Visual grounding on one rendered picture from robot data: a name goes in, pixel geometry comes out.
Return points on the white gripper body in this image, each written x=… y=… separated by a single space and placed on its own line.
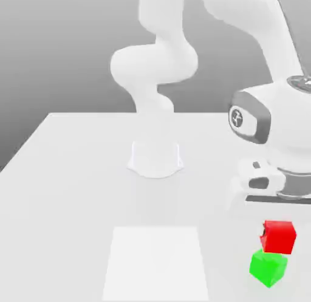
x=279 y=209

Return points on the small red cube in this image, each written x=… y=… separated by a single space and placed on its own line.
x=279 y=237

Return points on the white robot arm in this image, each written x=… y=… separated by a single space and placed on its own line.
x=155 y=63

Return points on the small green cube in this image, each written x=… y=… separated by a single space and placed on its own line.
x=267 y=268

